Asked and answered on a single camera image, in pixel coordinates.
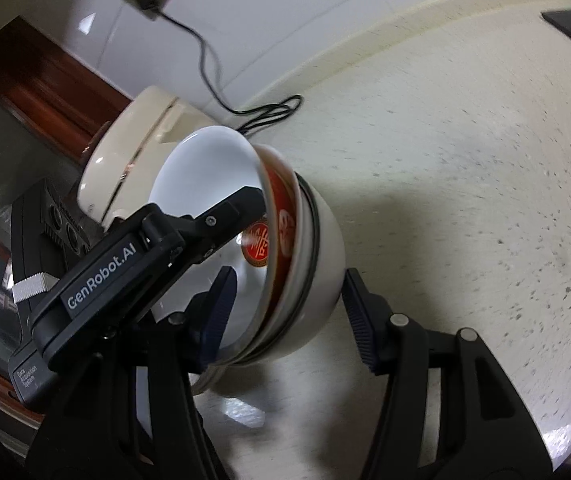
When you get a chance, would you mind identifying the black power cable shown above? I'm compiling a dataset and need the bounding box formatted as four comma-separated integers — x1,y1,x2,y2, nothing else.
158,7,302,136

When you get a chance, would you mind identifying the cream rice cooker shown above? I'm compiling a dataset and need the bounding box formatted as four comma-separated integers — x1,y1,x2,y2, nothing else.
78,85,216,226

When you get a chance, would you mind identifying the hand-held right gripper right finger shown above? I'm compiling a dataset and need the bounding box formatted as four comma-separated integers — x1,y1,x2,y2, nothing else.
341,268,553,480

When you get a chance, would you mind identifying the brown wooden window frame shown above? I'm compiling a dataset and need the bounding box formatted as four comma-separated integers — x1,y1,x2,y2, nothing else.
0,17,133,431

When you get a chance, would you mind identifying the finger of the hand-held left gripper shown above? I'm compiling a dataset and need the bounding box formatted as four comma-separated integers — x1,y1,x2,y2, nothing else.
165,186,267,264

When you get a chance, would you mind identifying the white bowl with pink flowers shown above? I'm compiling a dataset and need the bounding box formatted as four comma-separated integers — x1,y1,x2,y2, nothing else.
245,145,316,366

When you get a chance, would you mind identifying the white bowl with green rim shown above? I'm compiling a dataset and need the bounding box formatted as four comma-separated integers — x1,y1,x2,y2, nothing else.
225,175,347,363

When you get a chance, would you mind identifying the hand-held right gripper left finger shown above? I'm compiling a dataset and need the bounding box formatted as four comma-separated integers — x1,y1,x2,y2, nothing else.
25,266,238,480

